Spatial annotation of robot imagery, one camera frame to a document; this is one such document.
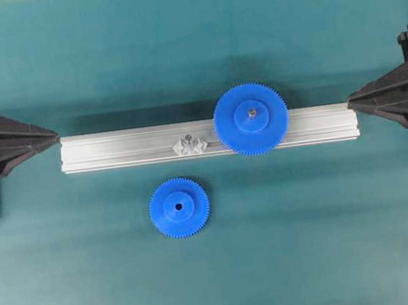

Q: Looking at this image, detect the small blue gear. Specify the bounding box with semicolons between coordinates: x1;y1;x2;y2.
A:
149;177;211;239

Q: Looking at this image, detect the large blue gear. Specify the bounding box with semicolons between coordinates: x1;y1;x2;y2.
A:
213;83;289;157

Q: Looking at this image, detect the aluminium extrusion rail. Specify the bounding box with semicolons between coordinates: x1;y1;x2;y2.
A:
61;103;361;174

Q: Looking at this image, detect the grey shaft mounting bracket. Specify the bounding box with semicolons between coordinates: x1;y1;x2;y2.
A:
172;134;208;157

